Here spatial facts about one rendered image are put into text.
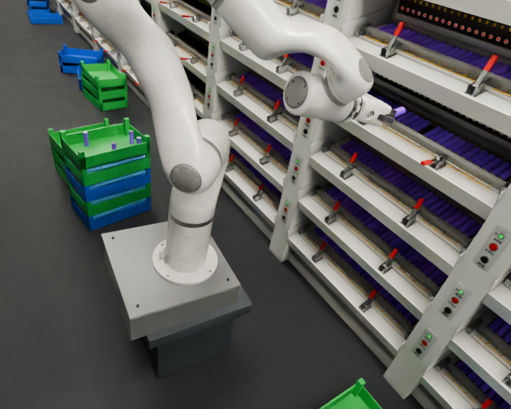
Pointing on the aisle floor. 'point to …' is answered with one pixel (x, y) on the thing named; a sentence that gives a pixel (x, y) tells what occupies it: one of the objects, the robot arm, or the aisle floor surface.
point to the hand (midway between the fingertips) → (384, 113)
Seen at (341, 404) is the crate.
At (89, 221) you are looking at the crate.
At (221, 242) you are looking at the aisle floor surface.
